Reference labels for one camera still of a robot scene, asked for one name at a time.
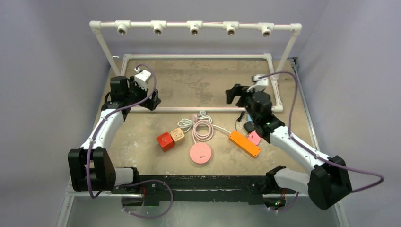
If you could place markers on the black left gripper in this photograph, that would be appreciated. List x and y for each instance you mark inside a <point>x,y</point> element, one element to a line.
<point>151,103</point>

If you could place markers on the red cube socket adapter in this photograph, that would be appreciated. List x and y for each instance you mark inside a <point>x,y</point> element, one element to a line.
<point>165,141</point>

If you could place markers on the orange power strip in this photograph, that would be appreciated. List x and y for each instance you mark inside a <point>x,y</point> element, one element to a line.
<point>234,136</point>

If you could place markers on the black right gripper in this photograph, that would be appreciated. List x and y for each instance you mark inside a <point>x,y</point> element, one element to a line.
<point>241,96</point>

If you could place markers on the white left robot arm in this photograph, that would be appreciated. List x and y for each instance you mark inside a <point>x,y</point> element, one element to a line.
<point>91,168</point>

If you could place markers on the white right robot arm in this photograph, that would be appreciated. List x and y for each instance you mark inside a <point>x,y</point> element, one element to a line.
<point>326,179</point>

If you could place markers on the beige cube socket adapter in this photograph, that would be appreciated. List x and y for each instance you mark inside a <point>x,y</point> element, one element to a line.
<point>178,136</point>

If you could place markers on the pink square charger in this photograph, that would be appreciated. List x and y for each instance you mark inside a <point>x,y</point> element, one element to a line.
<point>254,138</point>

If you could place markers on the black charger adapter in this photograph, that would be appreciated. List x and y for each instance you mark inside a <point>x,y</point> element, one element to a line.
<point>241,123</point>

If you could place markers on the white PVC pipe frame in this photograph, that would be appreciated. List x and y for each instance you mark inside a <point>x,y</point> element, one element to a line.
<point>189,61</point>

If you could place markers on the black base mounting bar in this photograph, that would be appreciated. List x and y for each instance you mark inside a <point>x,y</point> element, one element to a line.
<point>253,190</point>

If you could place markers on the aluminium rail frame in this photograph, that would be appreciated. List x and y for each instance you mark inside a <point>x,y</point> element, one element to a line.
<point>135,145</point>

